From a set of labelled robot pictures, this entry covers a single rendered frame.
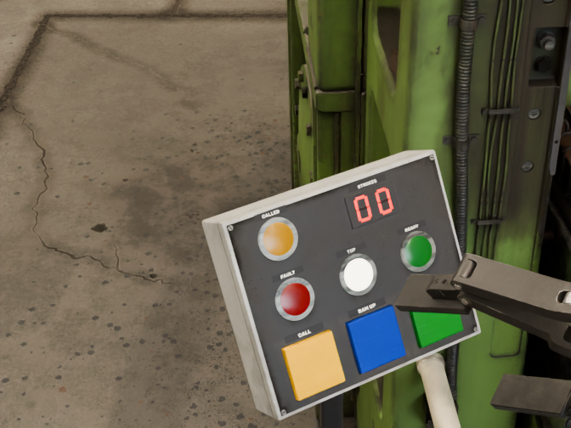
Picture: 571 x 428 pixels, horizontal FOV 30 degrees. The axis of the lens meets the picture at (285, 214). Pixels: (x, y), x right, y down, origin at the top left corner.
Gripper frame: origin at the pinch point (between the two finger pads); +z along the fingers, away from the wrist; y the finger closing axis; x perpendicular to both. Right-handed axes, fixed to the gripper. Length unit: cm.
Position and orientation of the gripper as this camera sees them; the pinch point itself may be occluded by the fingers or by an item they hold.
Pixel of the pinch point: (464, 344)
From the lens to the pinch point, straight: 85.2
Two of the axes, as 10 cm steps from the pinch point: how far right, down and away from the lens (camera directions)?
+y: -6.2, -6.3, -4.7
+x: -4.8, 7.8, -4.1
